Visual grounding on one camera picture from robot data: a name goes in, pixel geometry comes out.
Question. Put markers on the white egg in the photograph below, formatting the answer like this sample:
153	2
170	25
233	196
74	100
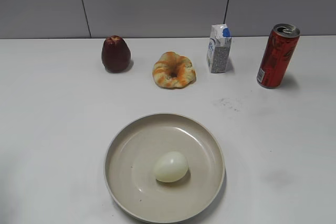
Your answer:
170	167

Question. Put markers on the small white milk carton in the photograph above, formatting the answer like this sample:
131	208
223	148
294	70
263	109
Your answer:
218	48

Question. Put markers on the beige round plate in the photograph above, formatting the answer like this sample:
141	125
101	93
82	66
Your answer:
134	151

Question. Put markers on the red soda can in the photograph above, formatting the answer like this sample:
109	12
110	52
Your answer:
280	47

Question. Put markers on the ring-shaped bread roll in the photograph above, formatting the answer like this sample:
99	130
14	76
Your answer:
173	71

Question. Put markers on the dark red wax apple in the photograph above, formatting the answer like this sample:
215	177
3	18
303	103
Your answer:
116	55

